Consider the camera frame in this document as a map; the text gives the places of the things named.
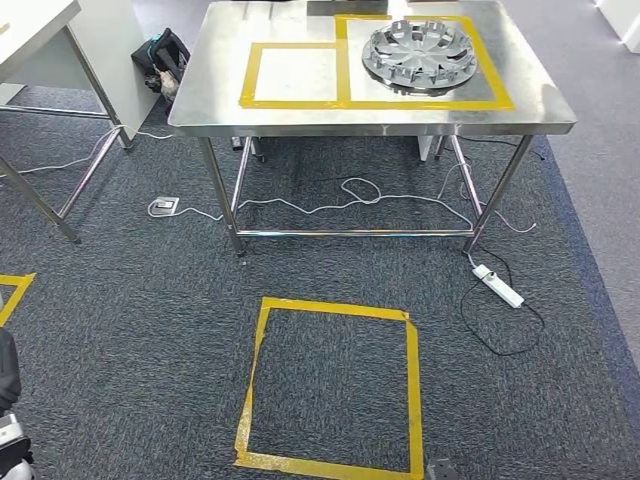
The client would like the stainless steel workbench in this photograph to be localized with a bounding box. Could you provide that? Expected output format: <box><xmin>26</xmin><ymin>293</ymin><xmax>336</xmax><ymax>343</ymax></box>
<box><xmin>167</xmin><ymin>0</ymin><xmax>578</xmax><ymax>258</ymax></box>

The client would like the pink thin cable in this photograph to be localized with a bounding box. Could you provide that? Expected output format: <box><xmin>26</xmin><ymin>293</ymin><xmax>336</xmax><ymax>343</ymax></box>
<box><xmin>492</xmin><ymin>198</ymin><xmax>538</xmax><ymax>235</ymax></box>

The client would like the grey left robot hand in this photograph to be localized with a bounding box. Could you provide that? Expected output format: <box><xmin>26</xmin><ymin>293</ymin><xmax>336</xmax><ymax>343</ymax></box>
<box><xmin>0</xmin><ymin>327</ymin><xmax>23</xmax><ymax>415</ymax></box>

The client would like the black power cable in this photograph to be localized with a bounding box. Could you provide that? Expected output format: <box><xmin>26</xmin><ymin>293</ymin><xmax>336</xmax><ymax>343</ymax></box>
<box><xmin>459</xmin><ymin>245</ymin><xmax>546</xmax><ymax>359</ymax></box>

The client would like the beige fluffy object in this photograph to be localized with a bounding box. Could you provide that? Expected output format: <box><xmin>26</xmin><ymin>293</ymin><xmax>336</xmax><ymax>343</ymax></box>
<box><xmin>149</xmin><ymin>66</ymin><xmax>175</xmax><ymax>95</ymax></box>

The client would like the long white floor cable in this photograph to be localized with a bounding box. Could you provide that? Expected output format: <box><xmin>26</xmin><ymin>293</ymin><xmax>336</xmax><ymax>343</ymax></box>
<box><xmin>147</xmin><ymin>175</ymin><xmax>476</xmax><ymax>230</ymax></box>

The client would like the black and teal bag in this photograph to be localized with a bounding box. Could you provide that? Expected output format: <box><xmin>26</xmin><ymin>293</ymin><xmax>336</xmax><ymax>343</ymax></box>
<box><xmin>131</xmin><ymin>27</ymin><xmax>192</xmax><ymax>102</ymax></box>

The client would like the white power strip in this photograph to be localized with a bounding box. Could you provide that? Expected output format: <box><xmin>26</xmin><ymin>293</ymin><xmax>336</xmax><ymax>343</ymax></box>
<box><xmin>472</xmin><ymin>263</ymin><xmax>525</xmax><ymax>310</ymax></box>

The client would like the white desk with metal legs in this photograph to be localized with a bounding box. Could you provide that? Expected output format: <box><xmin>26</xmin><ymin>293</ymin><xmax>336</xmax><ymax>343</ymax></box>
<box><xmin>0</xmin><ymin>0</ymin><xmax>161</xmax><ymax>245</ymax></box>

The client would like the grey plastic wheel hubcap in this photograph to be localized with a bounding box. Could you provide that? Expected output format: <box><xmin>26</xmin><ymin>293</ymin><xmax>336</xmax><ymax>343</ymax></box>
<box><xmin>361</xmin><ymin>18</ymin><xmax>478</xmax><ymax>97</ymax></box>

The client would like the white desk cable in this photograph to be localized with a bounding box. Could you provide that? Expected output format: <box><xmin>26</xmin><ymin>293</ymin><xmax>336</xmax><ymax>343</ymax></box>
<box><xmin>0</xmin><ymin>124</ymin><xmax>174</xmax><ymax>177</ymax></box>

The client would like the metal floor socket box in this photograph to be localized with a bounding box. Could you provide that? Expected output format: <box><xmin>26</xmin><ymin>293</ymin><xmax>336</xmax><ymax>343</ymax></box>
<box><xmin>149</xmin><ymin>196</ymin><xmax>180</xmax><ymax>219</ymax></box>

